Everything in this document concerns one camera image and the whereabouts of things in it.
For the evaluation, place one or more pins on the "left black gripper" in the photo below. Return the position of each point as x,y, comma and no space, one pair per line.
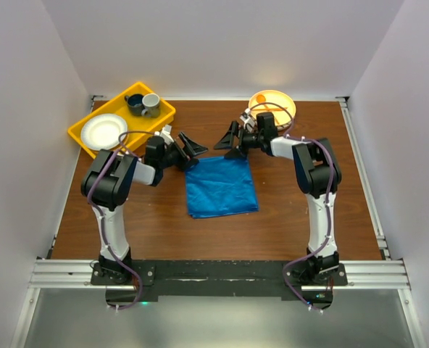
184,162

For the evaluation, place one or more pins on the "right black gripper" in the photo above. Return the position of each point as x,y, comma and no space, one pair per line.
227,141

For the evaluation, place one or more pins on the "blue cloth napkin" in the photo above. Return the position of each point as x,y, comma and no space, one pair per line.
218,187

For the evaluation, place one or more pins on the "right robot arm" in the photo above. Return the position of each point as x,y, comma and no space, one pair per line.
317,175

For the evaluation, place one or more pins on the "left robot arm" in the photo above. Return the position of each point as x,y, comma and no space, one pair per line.
107,185

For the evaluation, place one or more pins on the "orange plastic spoon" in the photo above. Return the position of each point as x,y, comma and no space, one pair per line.
262,101

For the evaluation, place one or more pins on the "orange plastic knife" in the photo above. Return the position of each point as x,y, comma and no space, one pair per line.
272,109

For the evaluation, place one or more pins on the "yellow plastic tray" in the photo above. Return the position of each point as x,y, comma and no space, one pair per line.
139,128

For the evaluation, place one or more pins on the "yellow plastic plate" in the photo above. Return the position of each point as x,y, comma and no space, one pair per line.
284,119

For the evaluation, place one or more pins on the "grey mug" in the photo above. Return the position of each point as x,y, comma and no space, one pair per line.
151,105

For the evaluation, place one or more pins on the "dark blue mug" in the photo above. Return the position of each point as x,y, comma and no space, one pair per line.
135,104

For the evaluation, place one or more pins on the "white paper plate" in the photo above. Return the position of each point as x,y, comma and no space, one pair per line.
102,131

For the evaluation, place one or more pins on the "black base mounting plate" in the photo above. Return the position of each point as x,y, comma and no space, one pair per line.
215,278

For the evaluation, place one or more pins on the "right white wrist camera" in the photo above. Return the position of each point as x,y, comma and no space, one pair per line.
247,120

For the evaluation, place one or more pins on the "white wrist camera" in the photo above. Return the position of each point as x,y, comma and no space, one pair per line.
165,133
247,120

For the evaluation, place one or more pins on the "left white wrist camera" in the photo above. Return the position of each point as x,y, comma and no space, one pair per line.
165,133

